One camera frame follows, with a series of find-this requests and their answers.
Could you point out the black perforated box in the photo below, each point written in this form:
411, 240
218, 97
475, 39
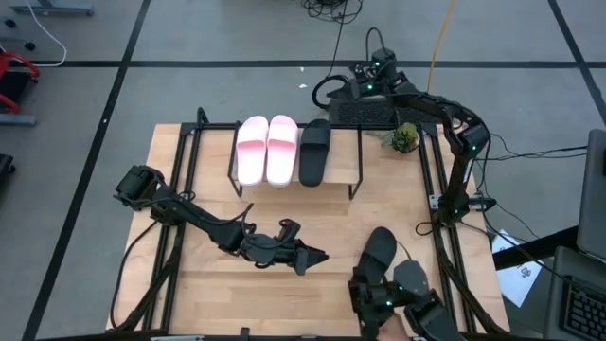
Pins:
369, 113

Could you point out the black aluminium table frame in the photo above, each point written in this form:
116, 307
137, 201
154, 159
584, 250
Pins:
213, 126

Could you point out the red metal cart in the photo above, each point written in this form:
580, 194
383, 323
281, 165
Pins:
14, 57

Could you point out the white paper sheet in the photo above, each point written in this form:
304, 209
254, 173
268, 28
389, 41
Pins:
516, 279

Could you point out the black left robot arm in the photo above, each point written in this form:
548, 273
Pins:
189, 210

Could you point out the black desk beam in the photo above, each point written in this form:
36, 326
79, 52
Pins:
535, 248

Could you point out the wooden shelf with black frame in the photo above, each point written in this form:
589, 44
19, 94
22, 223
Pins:
341, 161

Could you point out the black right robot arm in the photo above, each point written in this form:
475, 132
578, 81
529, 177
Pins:
461, 175

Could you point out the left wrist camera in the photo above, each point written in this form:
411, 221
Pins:
290, 228

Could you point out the person's hand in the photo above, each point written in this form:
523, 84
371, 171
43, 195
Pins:
393, 329

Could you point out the black foam slide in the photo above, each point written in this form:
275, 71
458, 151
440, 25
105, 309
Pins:
379, 246
313, 161

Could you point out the green succulent plant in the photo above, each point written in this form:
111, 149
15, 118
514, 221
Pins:
405, 137

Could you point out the pink foam slide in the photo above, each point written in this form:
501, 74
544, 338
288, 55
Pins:
251, 161
281, 161

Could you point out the grey laptop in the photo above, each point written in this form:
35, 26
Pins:
592, 199

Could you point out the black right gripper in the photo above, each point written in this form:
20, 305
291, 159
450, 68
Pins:
363, 83

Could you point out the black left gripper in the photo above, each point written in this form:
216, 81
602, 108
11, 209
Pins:
270, 251

